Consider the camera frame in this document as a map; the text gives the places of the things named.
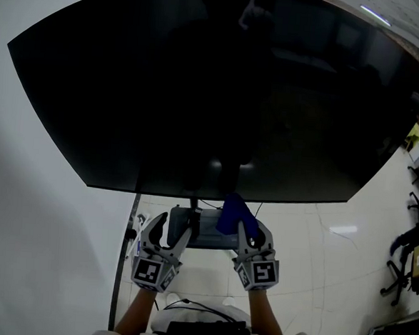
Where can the person's right forearm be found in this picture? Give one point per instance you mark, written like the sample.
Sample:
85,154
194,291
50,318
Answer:
263,314

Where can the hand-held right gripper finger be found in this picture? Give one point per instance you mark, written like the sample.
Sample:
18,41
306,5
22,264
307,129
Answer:
243,244
267,240

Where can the blue cloth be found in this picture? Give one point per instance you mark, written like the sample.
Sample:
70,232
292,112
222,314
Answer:
233,215

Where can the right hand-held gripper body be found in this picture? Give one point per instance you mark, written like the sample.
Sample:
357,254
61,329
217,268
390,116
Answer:
263,272

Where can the person's white shoe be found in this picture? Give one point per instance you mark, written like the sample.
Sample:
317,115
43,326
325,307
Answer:
172,301
229,301

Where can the yellow-green covered table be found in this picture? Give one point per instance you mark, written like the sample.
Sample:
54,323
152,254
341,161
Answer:
414,134

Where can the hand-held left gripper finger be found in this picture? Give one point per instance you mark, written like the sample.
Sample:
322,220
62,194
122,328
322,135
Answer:
151,238
182,247

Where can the large black panel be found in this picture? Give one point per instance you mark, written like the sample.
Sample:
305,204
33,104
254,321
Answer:
165,88

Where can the person's left forearm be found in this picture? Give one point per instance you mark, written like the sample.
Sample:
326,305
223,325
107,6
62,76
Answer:
136,315

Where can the black chest-mounted device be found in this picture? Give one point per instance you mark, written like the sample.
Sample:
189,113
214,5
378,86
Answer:
205,333

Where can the long ceiling light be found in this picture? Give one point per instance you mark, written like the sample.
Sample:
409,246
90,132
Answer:
375,14

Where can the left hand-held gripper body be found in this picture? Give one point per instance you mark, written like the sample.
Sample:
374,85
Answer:
152,272

